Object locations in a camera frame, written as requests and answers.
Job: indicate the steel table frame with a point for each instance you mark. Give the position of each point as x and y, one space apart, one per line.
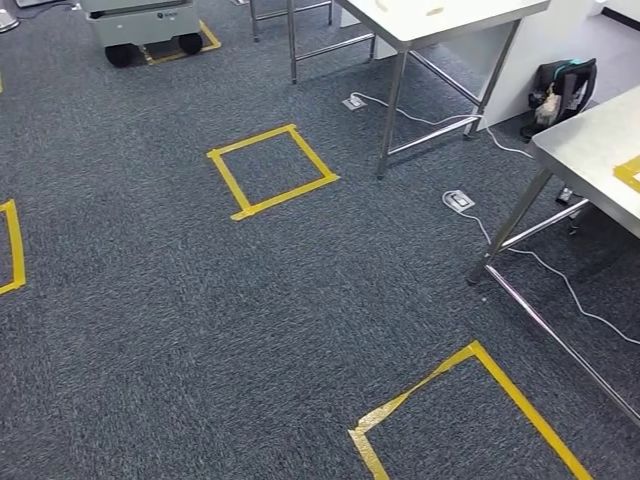
292 40

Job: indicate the yellow tape on workbench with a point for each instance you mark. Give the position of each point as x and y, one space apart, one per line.
630 173

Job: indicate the grey wheeled robot cart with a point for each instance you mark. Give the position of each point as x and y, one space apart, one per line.
145 23

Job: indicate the stainless steel workbench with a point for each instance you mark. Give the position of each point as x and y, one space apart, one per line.
590 146

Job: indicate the steel floor socket box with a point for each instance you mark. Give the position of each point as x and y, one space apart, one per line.
354 102
459 201

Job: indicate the white desk steel legs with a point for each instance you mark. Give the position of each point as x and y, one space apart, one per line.
430 20

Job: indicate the black bag teal trim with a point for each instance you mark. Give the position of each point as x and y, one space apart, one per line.
560 93

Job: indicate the yellow floor tape square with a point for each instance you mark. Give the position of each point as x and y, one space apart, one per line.
520 401
16 245
210 36

